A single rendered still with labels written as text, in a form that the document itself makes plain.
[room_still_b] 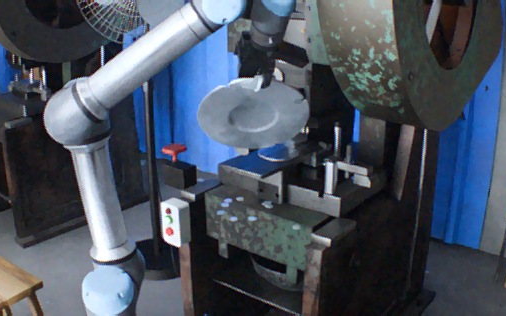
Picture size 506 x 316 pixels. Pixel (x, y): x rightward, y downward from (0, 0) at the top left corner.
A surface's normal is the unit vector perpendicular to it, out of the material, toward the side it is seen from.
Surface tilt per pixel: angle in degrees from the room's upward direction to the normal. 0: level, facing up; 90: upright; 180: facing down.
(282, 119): 127
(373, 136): 90
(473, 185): 90
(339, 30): 110
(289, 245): 90
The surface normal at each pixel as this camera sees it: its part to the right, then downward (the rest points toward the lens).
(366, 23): -0.60, 0.51
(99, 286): 0.00, -0.89
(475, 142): -0.62, 0.25
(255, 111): 0.05, 0.83
